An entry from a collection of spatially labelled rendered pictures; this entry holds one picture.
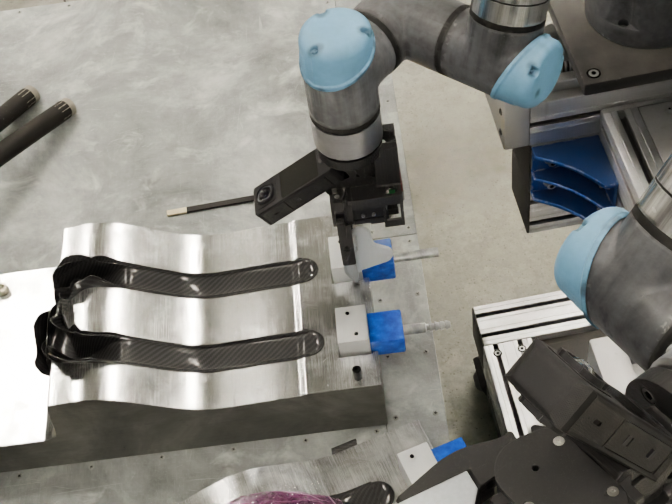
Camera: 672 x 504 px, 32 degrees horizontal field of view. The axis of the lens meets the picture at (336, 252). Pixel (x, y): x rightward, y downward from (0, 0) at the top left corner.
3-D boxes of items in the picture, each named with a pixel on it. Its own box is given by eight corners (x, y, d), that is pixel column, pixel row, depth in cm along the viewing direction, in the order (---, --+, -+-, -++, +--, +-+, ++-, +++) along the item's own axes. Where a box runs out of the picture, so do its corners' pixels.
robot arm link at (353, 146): (311, 140, 119) (306, 86, 124) (316, 170, 122) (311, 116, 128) (383, 131, 119) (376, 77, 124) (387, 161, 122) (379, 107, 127)
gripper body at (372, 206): (405, 230, 131) (399, 158, 122) (330, 240, 132) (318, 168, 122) (398, 181, 136) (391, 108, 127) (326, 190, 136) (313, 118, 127)
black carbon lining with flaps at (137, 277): (318, 264, 145) (309, 215, 137) (328, 371, 135) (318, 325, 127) (46, 299, 146) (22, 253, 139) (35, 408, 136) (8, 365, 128)
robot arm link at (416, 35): (486, 38, 124) (426, 99, 119) (401, 3, 129) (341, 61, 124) (485, -22, 118) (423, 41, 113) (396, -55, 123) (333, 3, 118)
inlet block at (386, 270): (436, 249, 145) (434, 222, 141) (441, 281, 142) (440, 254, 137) (332, 264, 145) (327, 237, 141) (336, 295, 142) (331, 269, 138)
